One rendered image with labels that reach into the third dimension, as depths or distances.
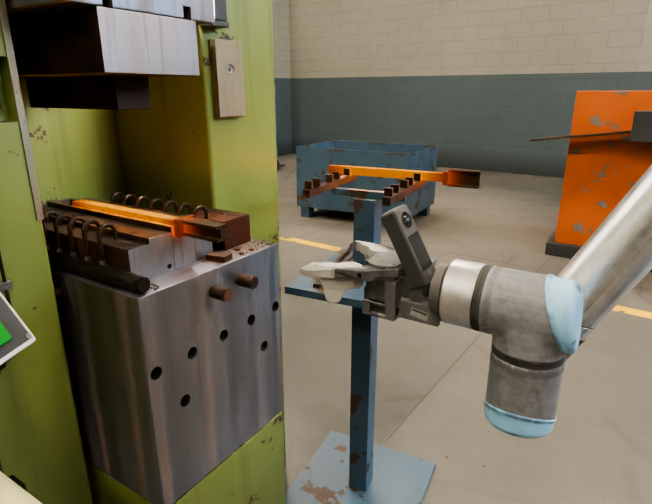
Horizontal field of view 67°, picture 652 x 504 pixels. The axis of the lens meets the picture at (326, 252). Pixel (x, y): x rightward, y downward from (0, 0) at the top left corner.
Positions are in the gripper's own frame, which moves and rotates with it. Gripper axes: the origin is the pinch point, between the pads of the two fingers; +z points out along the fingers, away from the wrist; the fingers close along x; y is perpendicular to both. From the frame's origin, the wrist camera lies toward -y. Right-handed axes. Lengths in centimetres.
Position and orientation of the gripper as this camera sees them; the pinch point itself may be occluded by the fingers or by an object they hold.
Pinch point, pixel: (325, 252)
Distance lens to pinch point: 78.7
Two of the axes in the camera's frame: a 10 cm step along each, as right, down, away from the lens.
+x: 5.4, -2.6, 8.0
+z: -8.4, -1.6, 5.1
